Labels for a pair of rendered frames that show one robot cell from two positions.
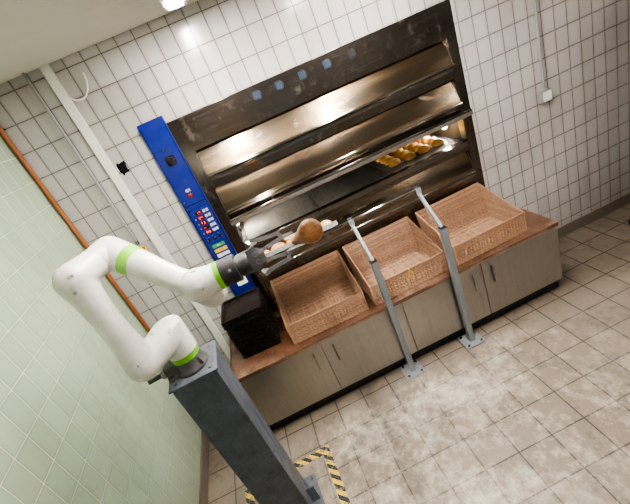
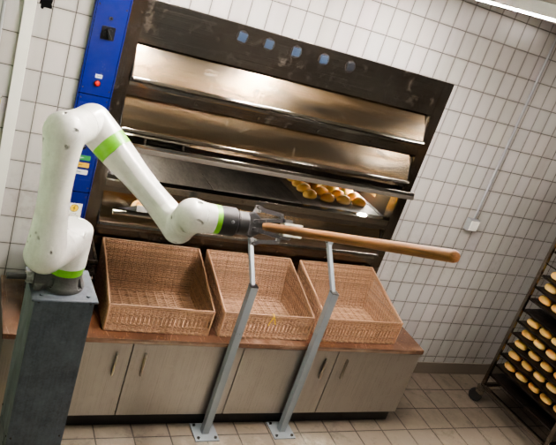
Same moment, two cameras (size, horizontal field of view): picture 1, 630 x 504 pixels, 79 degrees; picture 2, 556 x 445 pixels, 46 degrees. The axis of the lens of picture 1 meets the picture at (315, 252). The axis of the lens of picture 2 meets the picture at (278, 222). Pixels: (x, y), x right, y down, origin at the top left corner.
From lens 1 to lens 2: 1.19 m
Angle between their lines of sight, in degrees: 24
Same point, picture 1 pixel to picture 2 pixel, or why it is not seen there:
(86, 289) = (77, 150)
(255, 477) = not seen: outside the picture
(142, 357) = (60, 246)
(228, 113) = (202, 32)
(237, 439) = (45, 395)
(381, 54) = (373, 87)
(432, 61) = (408, 126)
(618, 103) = (518, 272)
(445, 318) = (272, 391)
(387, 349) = (194, 394)
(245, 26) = not seen: outside the picture
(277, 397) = not seen: hidden behind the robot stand
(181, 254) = (27, 139)
